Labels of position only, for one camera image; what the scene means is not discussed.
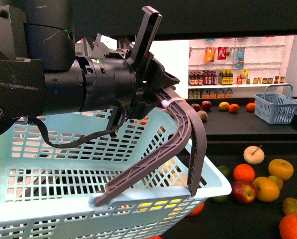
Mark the red yellow apple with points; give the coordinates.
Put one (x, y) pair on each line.
(243, 192)

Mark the green lime upper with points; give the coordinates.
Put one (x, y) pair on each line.
(224, 170)

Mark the green lime lower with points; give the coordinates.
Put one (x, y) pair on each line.
(219, 199)

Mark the black gripper holding handle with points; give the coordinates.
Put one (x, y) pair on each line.
(135, 88)

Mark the yellow apple back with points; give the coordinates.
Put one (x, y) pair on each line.
(281, 168)

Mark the black upper shelf board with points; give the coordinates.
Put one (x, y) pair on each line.
(187, 19)

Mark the small blue basket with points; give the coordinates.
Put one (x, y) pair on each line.
(275, 108)

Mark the white zip tie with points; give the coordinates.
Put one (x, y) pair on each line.
(166, 103)

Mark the cream pear with stem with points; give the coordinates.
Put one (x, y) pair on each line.
(254, 155)

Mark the orange back shelf left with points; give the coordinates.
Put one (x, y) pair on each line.
(233, 108)

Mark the orange back shelf right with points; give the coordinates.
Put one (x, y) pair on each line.
(250, 107)

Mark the big orange right corner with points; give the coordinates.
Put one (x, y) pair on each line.
(288, 227)

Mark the yellow label bottles row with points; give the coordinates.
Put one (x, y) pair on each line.
(225, 77)

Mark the green yellow small fruit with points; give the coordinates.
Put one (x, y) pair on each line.
(278, 181)

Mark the red snack bag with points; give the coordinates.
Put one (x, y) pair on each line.
(222, 53)

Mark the peach back shelf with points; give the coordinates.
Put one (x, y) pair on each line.
(203, 115)

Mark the small jars row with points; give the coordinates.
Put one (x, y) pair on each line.
(267, 80)

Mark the red apple front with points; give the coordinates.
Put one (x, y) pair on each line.
(155, 237)

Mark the orange jugs bottom row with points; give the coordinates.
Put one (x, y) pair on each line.
(216, 93)

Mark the orange at front edge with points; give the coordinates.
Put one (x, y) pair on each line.
(197, 210)

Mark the dark red apple back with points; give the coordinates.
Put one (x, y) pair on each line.
(206, 106)

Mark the brownish pear right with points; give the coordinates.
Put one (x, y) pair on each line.
(289, 206)

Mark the grey basket handle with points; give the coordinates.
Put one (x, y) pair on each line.
(189, 127)

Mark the dark sauce bottles row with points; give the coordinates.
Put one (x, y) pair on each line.
(202, 78)

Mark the small orange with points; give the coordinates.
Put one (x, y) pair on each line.
(244, 172)

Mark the black robot arm holding basket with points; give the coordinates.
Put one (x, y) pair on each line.
(40, 74)

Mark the yellow lemon back shelf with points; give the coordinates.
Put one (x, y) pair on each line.
(224, 106)

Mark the white back product shelf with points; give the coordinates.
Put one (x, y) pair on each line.
(264, 57)

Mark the orange shelf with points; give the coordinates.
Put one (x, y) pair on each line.
(250, 107)
(233, 108)

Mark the blue snack bag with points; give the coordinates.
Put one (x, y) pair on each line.
(240, 57)

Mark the orange snack bag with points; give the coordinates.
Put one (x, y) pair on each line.
(210, 53)

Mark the green lime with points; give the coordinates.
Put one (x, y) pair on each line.
(219, 199)
(224, 170)

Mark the light blue shopping basket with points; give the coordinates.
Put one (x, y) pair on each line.
(48, 193)

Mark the yellow apple front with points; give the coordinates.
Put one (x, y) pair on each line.
(266, 189)

